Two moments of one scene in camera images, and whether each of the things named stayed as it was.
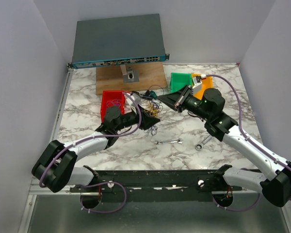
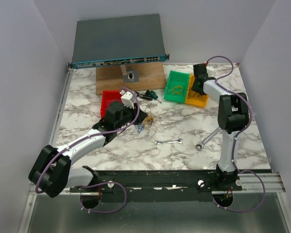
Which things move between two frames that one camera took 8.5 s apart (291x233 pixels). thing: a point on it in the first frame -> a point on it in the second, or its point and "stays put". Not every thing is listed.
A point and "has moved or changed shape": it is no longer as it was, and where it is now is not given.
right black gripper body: [186, 100] -> [193, 88]
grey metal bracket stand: [129, 75] stays put
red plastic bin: [111, 98] stays put
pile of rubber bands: [152, 110] has moved or changed shape
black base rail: [157, 185] stays put
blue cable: [116, 102] stays put
